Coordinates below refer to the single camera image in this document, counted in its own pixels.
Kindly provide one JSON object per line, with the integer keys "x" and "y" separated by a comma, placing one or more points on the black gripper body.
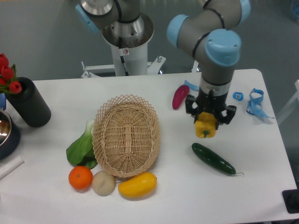
{"x": 210, "y": 103}

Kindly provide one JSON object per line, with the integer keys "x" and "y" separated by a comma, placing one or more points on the yellow bell pepper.
{"x": 205, "y": 125}

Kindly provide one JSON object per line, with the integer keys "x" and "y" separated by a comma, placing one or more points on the black cylindrical vase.
{"x": 30, "y": 104}

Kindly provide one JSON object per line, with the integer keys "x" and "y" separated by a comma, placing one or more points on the yellow mango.
{"x": 138, "y": 186}

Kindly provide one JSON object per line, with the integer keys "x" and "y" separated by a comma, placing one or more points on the blue object at left edge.
{"x": 3, "y": 101}

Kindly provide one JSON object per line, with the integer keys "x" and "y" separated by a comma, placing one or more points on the white frame at right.
{"x": 289, "y": 107}

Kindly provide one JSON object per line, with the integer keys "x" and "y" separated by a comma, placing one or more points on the red tulip flowers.
{"x": 9, "y": 83}

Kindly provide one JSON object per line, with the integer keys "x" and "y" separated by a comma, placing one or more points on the black device at corner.
{"x": 291, "y": 200}

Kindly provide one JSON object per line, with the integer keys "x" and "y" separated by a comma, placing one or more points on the green bok choy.
{"x": 80, "y": 152}

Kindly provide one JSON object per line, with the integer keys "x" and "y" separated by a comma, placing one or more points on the dark green cucumber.
{"x": 213, "y": 160}

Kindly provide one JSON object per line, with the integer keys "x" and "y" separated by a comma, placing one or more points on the curved blue tape strip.
{"x": 191, "y": 86}

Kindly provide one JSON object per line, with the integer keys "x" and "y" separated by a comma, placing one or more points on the orange tangerine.
{"x": 80, "y": 177}

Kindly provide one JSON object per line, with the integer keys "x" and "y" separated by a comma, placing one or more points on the tangled blue tape strip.
{"x": 254, "y": 106}

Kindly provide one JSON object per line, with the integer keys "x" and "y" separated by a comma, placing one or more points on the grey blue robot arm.
{"x": 208, "y": 38}

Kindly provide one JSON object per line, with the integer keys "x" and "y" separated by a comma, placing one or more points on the woven wicker basket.
{"x": 126, "y": 136}

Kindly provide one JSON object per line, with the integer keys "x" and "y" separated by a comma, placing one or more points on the dark metal bowl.
{"x": 9, "y": 135}

